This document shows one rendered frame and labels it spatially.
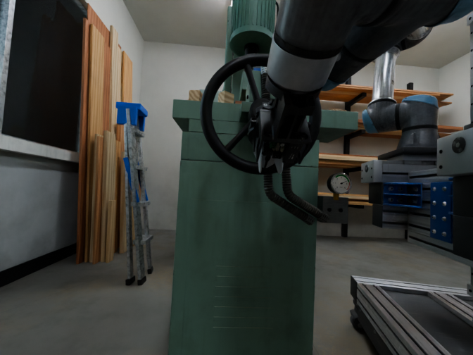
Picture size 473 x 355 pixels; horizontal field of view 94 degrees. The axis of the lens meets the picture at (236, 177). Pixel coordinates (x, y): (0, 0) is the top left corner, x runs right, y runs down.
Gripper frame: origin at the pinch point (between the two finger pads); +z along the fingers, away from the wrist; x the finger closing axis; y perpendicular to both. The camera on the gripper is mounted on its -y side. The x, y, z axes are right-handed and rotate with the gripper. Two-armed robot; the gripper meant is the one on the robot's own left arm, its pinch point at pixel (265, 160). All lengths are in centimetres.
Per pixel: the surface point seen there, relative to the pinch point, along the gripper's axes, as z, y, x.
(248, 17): 0, -65, -3
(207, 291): 39.1, 21.0, -11.5
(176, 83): 165, -259, -86
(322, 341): 77, 35, 36
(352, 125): 12.4, -25.8, 32.5
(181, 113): 12.3, -26.0, -22.7
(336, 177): 15.9, -7.3, 24.1
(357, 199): 211, -107, 166
